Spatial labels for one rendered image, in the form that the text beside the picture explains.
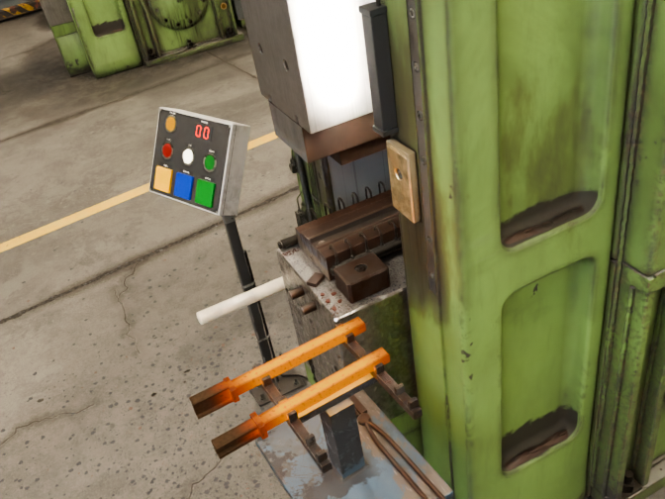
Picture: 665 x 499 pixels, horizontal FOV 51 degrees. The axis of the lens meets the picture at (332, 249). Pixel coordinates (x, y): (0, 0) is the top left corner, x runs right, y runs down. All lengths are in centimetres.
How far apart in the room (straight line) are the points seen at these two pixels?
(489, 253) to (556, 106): 33
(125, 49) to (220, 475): 469
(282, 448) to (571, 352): 82
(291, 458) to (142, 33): 531
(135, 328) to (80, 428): 59
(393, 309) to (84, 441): 159
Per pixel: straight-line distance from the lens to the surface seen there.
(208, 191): 215
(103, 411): 306
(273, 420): 142
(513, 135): 147
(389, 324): 182
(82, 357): 336
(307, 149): 162
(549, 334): 189
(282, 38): 153
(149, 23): 654
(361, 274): 173
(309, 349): 154
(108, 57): 664
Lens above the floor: 204
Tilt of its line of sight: 35 degrees down
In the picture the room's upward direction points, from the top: 10 degrees counter-clockwise
